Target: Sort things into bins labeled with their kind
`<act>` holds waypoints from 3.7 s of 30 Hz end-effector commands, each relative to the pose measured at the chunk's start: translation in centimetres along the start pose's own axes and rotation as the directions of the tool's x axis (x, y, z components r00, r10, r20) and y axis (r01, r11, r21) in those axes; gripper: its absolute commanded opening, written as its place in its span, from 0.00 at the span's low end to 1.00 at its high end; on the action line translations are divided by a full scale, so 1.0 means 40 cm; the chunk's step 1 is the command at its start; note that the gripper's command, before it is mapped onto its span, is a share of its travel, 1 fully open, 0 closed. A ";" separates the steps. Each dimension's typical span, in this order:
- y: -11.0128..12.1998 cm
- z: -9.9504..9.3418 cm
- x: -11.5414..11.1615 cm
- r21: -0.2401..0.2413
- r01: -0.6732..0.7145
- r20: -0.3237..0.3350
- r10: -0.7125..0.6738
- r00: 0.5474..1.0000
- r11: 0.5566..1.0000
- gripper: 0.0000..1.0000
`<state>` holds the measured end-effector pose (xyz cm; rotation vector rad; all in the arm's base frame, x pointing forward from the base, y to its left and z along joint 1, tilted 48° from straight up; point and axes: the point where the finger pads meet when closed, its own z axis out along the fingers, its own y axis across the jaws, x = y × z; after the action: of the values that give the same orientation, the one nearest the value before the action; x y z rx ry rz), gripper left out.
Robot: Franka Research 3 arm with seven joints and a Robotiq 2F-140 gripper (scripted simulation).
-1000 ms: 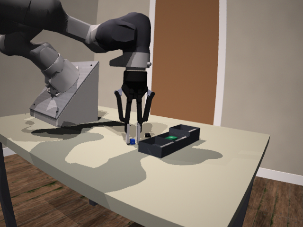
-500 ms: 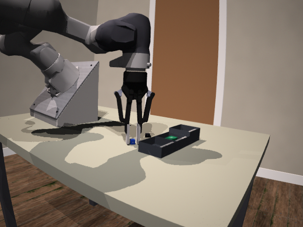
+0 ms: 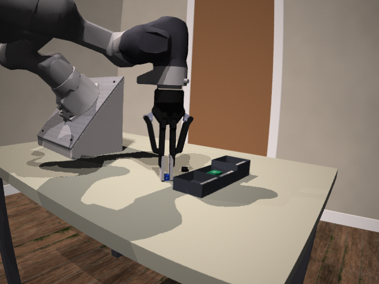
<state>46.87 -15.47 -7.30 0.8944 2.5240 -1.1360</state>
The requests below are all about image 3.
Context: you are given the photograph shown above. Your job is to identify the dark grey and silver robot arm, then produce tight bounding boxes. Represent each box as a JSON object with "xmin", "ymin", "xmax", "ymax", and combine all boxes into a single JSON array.
[{"xmin": 0, "ymin": 0, "xmax": 190, "ymax": 121}]

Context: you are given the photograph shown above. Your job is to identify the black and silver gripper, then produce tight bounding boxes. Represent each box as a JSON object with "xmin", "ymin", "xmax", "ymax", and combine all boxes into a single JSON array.
[{"xmin": 143, "ymin": 88, "xmax": 193, "ymax": 180}]

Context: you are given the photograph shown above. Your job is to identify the green nine-volt battery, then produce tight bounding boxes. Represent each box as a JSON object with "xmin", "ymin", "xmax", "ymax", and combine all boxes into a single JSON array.
[{"xmin": 207, "ymin": 170, "xmax": 222, "ymax": 176}]

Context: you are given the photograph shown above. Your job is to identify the black rack of bins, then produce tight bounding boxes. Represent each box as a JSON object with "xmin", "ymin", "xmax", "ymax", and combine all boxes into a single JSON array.
[{"xmin": 173, "ymin": 156, "xmax": 250, "ymax": 198}]

